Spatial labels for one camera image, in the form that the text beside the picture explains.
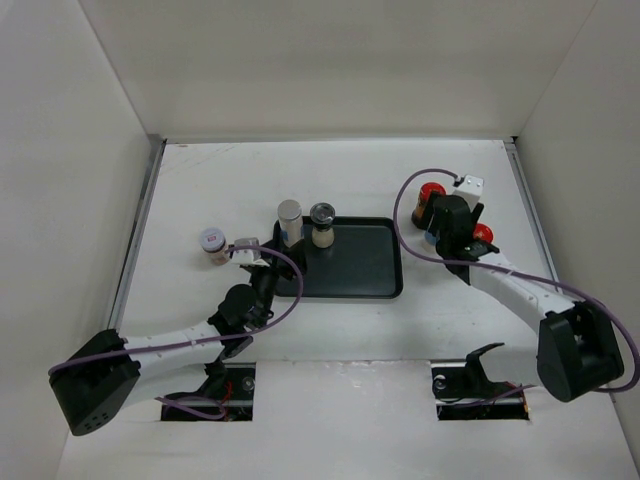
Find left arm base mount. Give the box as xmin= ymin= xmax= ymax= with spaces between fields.
xmin=160 ymin=363 xmax=257 ymax=422

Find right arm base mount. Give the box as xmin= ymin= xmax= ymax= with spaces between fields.
xmin=430 ymin=342 xmax=539 ymax=421

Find red lid sauce jar rear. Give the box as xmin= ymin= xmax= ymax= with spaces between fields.
xmin=411 ymin=182 xmax=446 ymax=230

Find white lid small spice jar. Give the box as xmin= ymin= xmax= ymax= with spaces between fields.
xmin=199 ymin=227 xmax=229 ymax=266

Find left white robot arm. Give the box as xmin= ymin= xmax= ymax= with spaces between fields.
xmin=48 ymin=240 xmax=306 ymax=436

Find clear lid pepper shaker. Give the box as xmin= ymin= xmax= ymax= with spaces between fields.
xmin=309 ymin=202 xmax=336 ymax=249

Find red lid sauce jar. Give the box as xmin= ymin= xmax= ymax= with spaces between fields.
xmin=411 ymin=182 xmax=446 ymax=230
xmin=473 ymin=223 xmax=494 ymax=244

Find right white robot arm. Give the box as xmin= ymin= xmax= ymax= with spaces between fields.
xmin=422 ymin=194 xmax=624 ymax=403

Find white cap blue label bottle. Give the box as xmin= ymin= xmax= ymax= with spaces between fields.
xmin=424 ymin=231 xmax=437 ymax=249

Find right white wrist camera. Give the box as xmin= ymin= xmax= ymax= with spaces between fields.
xmin=453 ymin=174 xmax=484 ymax=210

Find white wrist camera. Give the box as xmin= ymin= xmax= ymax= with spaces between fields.
xmin=227 ymin=237 xmax=268 ymax=267
xmin=453 ymin=174 xmax=484 ymax=210

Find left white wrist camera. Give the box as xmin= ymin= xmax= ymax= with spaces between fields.
xmin=227 ymin=237 xmax=268 ymax=267

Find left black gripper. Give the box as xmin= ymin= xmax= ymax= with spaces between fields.
xmin=248 ymin=239 xmax=305 ymax=329

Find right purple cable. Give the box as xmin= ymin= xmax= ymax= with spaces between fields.
xmin=393 ymin=168 xmax=640 ymax=394

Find silver lid salt jar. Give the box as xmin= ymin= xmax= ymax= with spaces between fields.
xmin=277 ymin=199 xmax=304 ymax=248

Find red lid sauce jar front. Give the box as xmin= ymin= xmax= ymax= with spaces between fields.
xmin=473 ymin=223 xmax=494 ymax=244

